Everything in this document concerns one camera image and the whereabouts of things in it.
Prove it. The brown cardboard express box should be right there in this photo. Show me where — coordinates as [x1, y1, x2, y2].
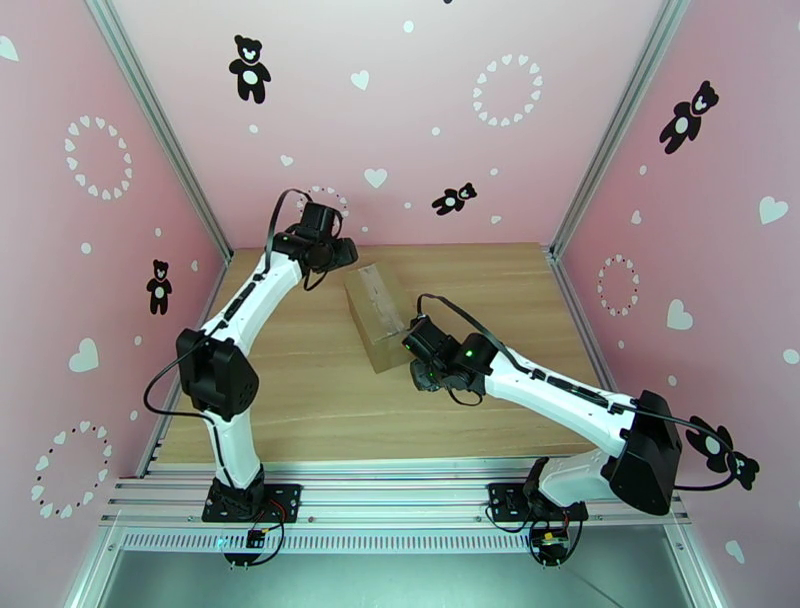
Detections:
[343, 262, 414, 375]

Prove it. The grey metal tray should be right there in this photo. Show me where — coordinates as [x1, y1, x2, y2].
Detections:
[62, 526, 736, 608]

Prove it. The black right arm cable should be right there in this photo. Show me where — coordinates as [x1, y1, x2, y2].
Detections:
[415, 293, 745, 495]

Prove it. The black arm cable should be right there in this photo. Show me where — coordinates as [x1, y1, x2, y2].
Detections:
[143, 189, 347, 489]
[415, 293, 745, 495]

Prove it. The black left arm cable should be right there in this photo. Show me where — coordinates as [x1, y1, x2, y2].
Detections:
[143, 189, 347, 489]

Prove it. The aluminium table side rail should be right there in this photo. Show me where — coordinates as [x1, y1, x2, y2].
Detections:
[548, 246, 629, 408]

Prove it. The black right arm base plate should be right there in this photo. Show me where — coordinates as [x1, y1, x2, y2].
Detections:
[487, 482, 590, 525]

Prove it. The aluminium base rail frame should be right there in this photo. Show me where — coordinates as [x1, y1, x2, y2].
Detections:
[99, 459, 692, 531]

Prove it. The aluminium corner post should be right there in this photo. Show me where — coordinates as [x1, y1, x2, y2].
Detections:
[548, 0, 692, 261]
[84, 0, 234, 267]

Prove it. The power connector with wires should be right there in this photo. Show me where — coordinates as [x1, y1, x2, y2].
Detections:
[481, 499, 586, 571]
[223, 499, 289, 571]

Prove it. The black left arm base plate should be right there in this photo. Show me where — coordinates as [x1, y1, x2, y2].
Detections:
[201, 482, 303, 524]

